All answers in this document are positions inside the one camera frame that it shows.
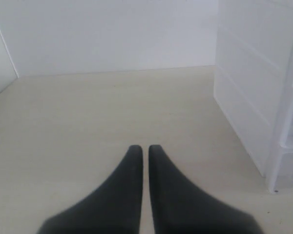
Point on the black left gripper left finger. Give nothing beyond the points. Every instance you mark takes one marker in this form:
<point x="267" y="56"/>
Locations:
<point x="113" y="208"/>

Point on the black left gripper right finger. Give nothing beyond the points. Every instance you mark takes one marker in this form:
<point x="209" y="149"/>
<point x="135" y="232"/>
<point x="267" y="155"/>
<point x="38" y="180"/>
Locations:
<point x="180" y="207"/>

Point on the white translucent plastic drawer cabinet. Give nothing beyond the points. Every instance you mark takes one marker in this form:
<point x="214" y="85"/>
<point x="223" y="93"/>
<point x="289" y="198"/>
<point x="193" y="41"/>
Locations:
<point x="253" y="83"/>

